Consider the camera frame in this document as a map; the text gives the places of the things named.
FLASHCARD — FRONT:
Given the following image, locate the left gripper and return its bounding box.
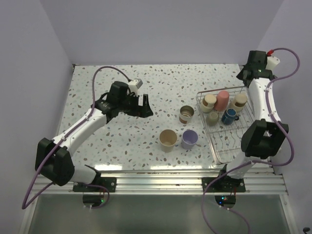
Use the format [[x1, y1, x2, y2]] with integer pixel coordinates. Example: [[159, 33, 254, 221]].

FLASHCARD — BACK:
[[118, 92, 153, 118]]

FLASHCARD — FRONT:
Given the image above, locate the steel tumbler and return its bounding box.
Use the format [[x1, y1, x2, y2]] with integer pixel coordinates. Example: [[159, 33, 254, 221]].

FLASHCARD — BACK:
[[179, 105, 195, 124], [230, 93, 248, 112]]

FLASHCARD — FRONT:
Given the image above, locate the beige plastic cup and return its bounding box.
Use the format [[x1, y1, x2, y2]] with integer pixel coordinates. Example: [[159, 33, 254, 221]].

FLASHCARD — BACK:
[[159, 129, 177, 153]]

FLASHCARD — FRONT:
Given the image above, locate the red plastic cup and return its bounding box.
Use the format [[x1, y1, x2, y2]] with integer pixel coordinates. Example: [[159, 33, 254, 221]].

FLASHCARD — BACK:
[[214, 90, 230, 112]]

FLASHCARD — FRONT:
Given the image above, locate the dark blue ceramic mug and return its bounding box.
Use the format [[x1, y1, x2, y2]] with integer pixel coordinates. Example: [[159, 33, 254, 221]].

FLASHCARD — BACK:
[[221, 108, 239, 125]]

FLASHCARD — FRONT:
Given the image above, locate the steel tumbler cork band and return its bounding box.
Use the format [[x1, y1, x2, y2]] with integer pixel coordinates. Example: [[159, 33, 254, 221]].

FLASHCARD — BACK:
[[200, 94, 217, 113]]

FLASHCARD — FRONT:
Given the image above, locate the purple plastic cup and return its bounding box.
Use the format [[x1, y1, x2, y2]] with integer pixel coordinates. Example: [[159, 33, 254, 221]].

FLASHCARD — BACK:
[[181, 130, 198, 150]]

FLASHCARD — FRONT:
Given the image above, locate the grey ceramic mug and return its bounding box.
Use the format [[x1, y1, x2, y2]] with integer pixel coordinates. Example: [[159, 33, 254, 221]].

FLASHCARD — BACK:
[[206, 112, 219, 126]]

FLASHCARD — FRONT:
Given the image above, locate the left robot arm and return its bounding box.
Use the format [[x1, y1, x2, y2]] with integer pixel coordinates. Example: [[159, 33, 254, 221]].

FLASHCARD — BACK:
[[35, 79, 153, 192]]

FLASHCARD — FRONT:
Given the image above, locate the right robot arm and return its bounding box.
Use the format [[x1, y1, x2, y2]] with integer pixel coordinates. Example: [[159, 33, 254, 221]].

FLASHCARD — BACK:
[[217, 50, 289, 192]]

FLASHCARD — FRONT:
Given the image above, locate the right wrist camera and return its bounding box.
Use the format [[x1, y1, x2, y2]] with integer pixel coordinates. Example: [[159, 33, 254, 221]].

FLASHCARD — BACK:
[[266, 50, 281, 71]]

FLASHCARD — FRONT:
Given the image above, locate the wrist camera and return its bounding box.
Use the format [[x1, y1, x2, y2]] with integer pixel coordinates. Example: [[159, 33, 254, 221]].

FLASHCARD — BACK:
[[128, 78, 143, 95], [266, 50, 281, 71]]

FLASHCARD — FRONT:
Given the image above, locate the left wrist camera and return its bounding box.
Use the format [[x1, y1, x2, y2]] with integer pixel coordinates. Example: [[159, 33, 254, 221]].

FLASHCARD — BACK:
[[128, 78, 143, 95]]

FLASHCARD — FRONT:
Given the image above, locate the wire dish rack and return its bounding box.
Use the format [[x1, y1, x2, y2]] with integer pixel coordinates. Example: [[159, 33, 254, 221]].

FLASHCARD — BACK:
[[196, 86, 254, 164]]

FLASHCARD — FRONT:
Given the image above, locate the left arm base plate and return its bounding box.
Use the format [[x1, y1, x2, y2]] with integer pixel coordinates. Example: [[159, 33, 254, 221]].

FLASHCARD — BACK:
[[73, 177, 117, 193]]

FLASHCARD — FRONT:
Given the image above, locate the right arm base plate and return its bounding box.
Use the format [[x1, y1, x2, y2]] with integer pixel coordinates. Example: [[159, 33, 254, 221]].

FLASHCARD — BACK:
[[207, 177, 246, 193]]

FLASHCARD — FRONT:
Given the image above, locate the aluminium frame rail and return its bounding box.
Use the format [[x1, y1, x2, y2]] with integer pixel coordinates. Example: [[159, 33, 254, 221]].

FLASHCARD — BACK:
[[30, 170, 290, 195]]

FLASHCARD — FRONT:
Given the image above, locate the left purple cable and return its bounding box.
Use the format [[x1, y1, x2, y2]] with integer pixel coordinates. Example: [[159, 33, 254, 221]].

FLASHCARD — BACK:
[[21, 65, 132, 210]]

